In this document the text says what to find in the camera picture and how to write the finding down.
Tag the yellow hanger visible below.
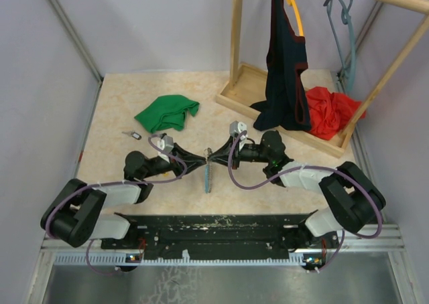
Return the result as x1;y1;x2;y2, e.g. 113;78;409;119
286;0;304;37

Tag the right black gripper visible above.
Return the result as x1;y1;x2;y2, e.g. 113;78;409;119
208;135;271;170

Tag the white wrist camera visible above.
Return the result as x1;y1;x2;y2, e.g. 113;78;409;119
157;134;174;162
229;121;248;145

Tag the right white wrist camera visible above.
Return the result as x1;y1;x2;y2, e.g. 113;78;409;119
229;121;248;145

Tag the red cloth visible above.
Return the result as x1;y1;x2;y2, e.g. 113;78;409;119
306;86;361;141

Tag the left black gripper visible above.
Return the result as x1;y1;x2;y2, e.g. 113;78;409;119
143;142;207;179

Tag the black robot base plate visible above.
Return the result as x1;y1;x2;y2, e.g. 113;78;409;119
101;214;330;250

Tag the dark navy garment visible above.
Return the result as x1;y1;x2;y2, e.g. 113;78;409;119
251;0;311;131

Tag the green cloth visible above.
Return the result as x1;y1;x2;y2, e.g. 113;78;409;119
134;94;200;134

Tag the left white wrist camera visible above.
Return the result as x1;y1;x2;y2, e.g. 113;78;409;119
157;134;174;162

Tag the aluminium rail frame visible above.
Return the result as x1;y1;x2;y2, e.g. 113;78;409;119
41;224;405;270

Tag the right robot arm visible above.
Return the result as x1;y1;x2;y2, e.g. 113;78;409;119
208;131;386;248

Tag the grey-blue hanger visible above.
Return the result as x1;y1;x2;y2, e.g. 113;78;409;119
322;0;366;94

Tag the wooden clothes rack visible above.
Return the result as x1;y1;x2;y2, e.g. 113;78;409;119
215;0;429;159

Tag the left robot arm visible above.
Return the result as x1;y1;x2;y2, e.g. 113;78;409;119
40;143;206;248

